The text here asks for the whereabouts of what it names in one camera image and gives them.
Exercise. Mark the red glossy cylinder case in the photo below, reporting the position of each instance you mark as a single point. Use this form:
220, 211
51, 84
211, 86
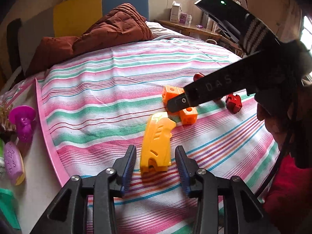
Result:
197, 76

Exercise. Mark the lime green white toy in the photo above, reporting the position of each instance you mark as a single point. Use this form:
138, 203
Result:
2, 162

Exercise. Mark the white carton box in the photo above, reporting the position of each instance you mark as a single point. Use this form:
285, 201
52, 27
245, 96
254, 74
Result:
175, 12

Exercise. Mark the brown pegged massage brush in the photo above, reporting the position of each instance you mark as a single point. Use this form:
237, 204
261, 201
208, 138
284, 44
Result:
7, 128

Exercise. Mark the wooden bedside table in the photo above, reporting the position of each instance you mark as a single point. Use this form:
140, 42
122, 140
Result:
187, 29

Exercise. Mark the pink shallow tray box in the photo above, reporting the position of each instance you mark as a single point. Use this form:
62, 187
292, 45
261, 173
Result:
40, 186

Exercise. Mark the person's right hand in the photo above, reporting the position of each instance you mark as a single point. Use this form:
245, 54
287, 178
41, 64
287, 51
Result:
299, 146

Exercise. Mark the brown quilted blanket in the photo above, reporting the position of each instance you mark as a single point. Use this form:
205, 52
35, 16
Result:
122, 25

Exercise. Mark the purple patterned egg shell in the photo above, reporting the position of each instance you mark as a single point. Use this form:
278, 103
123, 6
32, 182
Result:
14, 165

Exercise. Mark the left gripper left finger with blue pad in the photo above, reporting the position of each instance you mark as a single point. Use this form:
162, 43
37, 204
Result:
67, 213

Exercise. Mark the purple small box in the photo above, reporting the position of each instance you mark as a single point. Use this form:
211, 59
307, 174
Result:
185, 18

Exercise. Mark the orange plastic shell piece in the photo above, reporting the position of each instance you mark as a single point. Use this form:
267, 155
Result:
156, 149

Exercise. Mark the grey yellow blue headboard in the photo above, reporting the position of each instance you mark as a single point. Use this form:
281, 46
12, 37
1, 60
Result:
69, 18

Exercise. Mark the green plastic spool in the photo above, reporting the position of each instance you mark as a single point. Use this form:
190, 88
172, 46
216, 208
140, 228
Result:
8, 207

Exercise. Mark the red garment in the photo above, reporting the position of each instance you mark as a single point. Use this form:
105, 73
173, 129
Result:
288, 202

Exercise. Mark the orange perforated cube block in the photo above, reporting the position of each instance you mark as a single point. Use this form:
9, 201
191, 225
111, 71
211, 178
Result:
175, 100

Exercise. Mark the pale pillow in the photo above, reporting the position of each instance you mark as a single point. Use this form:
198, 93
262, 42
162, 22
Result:
160, 33

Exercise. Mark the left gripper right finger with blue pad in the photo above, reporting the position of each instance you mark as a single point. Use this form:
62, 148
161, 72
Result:
243, 212

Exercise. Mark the magenta plastic funnel cup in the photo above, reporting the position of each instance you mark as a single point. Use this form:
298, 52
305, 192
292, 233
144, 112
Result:
23, 117

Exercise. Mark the striped bed cover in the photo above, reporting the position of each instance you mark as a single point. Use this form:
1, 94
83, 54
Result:
99, 103

